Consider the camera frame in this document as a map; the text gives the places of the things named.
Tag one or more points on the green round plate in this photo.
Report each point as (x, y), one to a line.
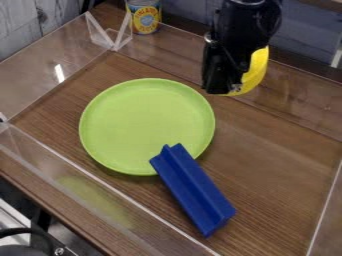
(138, 116)

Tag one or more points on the black metal table bracket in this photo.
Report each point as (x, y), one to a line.
(47, 242)

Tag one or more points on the blue plastic block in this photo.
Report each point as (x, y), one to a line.
(193, 188)

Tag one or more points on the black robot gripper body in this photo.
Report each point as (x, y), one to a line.
(244, 26)

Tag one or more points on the yellow toy banana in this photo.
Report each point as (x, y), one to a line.
(253, 78)

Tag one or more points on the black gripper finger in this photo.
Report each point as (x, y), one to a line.
(222, 76)

